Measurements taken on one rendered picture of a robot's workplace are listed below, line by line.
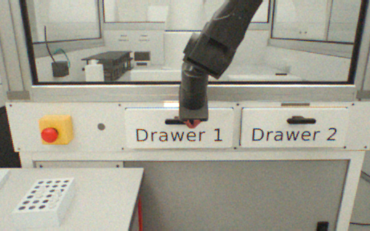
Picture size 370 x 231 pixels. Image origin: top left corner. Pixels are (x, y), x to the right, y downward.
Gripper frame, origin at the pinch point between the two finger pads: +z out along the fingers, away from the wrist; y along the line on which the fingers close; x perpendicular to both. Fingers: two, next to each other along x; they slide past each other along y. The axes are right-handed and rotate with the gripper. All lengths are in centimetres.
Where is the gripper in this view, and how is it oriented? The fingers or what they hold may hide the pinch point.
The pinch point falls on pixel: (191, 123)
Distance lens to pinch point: 70.3
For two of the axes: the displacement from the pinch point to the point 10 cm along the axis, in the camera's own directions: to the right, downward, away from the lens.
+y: -0.1, -8.0, 6.0
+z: -0.1, 6.0, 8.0
